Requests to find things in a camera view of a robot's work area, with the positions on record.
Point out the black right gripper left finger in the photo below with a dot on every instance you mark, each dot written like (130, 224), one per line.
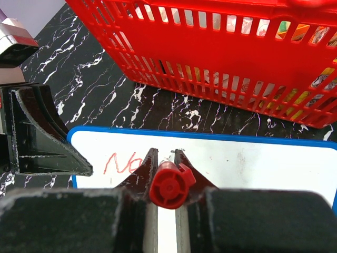
(137, 223)

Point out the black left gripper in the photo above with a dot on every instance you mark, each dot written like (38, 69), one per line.
(33, 137)

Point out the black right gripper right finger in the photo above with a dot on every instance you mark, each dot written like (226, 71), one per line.
(192, 221)

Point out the red capped marker pen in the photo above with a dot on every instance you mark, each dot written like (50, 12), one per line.
(171, 184)

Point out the blue framed whiteboard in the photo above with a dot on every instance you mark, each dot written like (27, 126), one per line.
(272, 195)

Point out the red plastic shopping basket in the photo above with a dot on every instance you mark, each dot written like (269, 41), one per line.
(276, 58)

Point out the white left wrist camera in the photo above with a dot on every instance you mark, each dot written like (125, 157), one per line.
(17, 45)

